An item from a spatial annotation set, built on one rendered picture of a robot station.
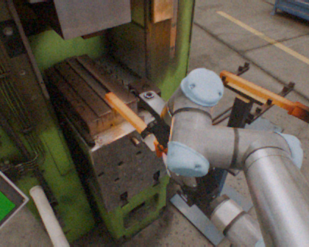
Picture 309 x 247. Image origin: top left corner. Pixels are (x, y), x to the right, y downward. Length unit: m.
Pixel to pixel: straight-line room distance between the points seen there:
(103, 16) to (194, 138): 0.44
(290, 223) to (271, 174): 0.08
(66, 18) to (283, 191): 0.58
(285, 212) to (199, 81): 0.25
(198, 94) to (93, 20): 0.38
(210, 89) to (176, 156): 0.14
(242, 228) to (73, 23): 0.62
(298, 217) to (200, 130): 0.21
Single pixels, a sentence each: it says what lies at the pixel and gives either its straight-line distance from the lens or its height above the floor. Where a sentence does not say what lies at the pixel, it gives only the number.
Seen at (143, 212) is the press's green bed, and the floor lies 0.15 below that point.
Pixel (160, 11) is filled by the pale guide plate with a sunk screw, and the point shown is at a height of 1.22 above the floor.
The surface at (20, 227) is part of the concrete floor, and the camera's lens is 1.89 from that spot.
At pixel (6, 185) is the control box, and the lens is 0.73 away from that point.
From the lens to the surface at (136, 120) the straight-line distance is 0.79.
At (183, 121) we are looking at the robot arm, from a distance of 0.44.
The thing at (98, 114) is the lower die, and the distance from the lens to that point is 0.87.
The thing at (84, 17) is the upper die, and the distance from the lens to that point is 0.70.
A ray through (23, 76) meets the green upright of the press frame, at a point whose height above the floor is 1.13.
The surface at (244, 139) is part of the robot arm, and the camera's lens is 0.44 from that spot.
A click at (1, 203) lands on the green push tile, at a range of 0.72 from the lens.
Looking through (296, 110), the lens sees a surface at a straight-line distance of 1.03.
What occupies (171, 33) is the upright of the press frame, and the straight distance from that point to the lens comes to 1.09.
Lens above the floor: 1.55
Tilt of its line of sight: 45 degrees down
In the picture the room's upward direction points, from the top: straight up
